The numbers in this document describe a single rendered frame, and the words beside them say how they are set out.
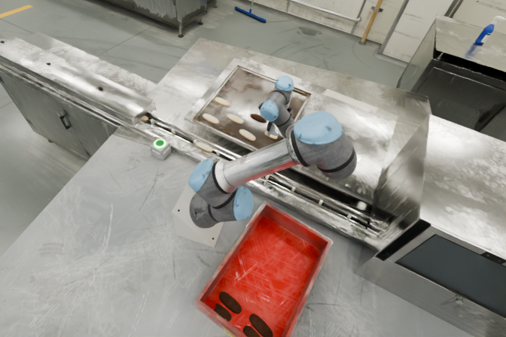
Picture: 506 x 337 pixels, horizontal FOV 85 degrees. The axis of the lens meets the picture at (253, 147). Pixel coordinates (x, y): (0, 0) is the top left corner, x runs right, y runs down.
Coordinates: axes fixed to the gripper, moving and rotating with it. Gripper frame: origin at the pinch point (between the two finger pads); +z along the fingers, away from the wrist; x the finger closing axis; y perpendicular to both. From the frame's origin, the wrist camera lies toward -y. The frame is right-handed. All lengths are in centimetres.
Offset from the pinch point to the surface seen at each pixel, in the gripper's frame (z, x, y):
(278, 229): 7, -39, 31
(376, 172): 6, 13, 54
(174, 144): 5, -35, -36
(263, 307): 1, -68, 42
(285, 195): 5.5, -24.6, 24.4
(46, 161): 88, -83, -158
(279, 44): 140, 221, -123
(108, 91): 1, -34, -87
